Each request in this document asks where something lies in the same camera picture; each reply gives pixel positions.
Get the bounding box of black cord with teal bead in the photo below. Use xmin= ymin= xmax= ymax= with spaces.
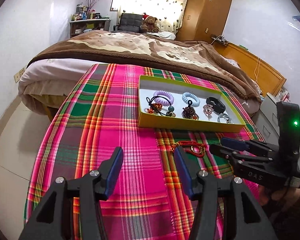
xmin=146 ymin=95 xmax=177 ymax=118

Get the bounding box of light blue spiral hair tie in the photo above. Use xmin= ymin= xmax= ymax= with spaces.
xmin=181 ymin=91 xmax=201 ymax=107

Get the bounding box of red gold cord ornament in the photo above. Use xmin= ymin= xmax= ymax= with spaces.
xmin=171 ymin=141 xmax=205 ymax=158

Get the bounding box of grey bedside cabinet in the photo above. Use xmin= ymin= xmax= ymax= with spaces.
xmin=252 ymin=93 xmax=280 ymax=145

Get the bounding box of brown fleece blanket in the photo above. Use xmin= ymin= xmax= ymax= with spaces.
xmin=30 ymin=30 xmax=261 ymax=102

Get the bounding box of wooden headboard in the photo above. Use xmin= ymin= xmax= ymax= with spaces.
xmin=213 ymin=42 xmax=287 ymax=96

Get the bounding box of teddy bear with santa hat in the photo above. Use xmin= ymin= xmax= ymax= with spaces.
xmin=140 ymin=14 xmax=159 ymax=33

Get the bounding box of purple spiral hair tie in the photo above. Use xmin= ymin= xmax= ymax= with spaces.
xmin=153 ymin=90 xmax=175 ymax=107

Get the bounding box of yellow-green shallow box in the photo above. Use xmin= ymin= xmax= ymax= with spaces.
xmin=139 ymin=75 xmax=245 ymax=133

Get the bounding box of cluttered desk shelf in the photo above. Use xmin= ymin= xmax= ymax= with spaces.
xmin=70 ymin=18 xmax=111 ymax=38

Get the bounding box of bed with white sheet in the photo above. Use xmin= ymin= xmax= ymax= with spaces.
xmin=18 ymin=56 xmax=262 ymax=115

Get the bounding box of person's right hand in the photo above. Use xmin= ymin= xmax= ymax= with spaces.
xmin=258 ymin=185 xmax=300 ymax=208

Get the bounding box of wooden wardrobe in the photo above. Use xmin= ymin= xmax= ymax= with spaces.
xmin=176 ymin=0 xmax=232 ymax=43

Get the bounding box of red knotted cord bracelet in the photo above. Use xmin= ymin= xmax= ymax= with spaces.
xmin=144 ymin=103 xmax=164 ymax=115

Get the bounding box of pink crystal chain bracelet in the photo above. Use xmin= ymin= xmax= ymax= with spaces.
xmin=203 ymin=103 xmax=215 ymax=120

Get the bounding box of black wristband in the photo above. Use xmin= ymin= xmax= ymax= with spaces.
xmin=206 ymin=96 xmax=226 ymax=114

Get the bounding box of white pillow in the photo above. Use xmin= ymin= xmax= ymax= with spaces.
xmin=148 ymin=31 xmax=176 ymax=40

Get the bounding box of black office chair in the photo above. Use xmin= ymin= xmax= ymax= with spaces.
xmin=113 ymin=13 xmax=143 ymax=33

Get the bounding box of grey ring bangle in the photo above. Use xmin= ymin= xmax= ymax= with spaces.
xmin=217 ymin=113 xmax=233 ymax=124

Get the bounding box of dark beaded bracelet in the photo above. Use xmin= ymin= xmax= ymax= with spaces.
xmin=181 ymin=100 xmax=200 ymax=121

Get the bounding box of dotted window curtain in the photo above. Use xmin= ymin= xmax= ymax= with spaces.
xmin=119 ymin=0 xmax=187 ymax=34

